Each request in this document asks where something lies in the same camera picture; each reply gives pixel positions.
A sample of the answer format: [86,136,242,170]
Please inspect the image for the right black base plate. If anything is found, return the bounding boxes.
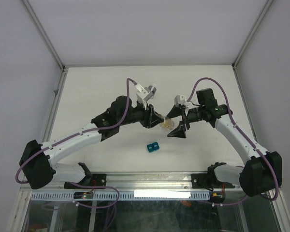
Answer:
[191,173,235,191]

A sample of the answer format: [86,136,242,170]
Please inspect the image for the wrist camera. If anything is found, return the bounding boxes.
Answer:
[174,95,190,108]
[135,83,155,109]

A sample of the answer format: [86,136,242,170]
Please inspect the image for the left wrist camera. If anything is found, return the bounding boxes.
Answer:
[135,83,155,109]

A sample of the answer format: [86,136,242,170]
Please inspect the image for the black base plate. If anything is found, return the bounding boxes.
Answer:
[64,173,107,189]
[191,173,235,191]

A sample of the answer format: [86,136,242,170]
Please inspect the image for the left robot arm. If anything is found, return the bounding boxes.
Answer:
[19,96,164,189]

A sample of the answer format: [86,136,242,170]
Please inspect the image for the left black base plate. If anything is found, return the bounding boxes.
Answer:
[64,173,107,189]

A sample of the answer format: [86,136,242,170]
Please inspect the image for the white blue pill bottle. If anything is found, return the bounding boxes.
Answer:
[148,84,157,94]

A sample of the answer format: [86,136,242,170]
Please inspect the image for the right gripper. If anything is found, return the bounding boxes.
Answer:
[165,105,205,138]

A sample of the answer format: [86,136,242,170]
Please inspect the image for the teal pill organizer box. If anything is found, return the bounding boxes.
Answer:
[146,142,160,153]

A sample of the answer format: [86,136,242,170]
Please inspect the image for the aluminium mounting rail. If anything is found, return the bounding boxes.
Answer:
[30,164,240,190]

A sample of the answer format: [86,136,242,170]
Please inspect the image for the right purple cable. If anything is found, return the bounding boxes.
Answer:
[186,77,280,206]

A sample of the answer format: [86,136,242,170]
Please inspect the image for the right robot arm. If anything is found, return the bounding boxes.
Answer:
[167,88,282,197]

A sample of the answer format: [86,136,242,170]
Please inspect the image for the clear pill bottle yellow capsules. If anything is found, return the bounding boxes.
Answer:
[159,116,175,131]

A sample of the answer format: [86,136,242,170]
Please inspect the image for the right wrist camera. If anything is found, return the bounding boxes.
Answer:
[174,95,190,108]

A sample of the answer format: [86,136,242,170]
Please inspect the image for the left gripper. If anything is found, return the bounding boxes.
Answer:
[118,99,163,128]

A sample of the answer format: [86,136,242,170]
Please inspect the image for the perforated cable tray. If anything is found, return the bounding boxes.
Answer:
[30,190,210,201]

